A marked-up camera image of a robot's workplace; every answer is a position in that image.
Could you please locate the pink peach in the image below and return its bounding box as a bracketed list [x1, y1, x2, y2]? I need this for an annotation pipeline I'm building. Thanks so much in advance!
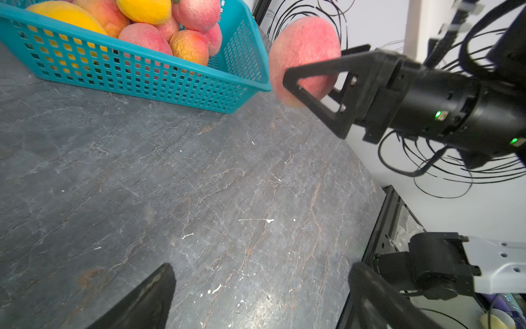
[268, 16, 341, 108]
[204, 23, 223, 57]
[172, 0, 221, 32]
[118, 23, 173, 56]
[156, 16, 180, 42]

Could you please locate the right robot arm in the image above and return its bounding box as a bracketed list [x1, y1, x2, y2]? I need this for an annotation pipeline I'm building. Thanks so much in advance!
[280, 1, 525, 300]

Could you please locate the teal plastic basket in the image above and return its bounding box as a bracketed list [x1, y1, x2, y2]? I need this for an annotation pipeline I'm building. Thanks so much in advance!
[1, 1, 271, 114]

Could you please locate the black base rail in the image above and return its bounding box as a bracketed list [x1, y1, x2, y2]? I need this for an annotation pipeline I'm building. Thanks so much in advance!
[336, 186, 405, 328]

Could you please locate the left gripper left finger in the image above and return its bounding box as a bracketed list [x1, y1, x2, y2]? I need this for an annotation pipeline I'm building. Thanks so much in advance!
[89, 263, 176, 329]

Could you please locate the orange peach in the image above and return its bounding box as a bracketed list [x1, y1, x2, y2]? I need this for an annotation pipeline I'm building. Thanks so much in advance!
[169, 30, 210, 66]
[73, 0, 131, 38]

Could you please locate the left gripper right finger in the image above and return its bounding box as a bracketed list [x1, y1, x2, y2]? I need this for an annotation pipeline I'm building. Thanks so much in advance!
[348, 262, 440, 329]

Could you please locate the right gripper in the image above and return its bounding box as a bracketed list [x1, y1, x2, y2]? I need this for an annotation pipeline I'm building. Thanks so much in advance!
[283, 44, 525, 158]

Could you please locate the yellow pepper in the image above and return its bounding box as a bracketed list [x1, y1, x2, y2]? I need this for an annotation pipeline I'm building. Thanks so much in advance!
[26, 1, 108, 36]
[116, 0, 172, 25]

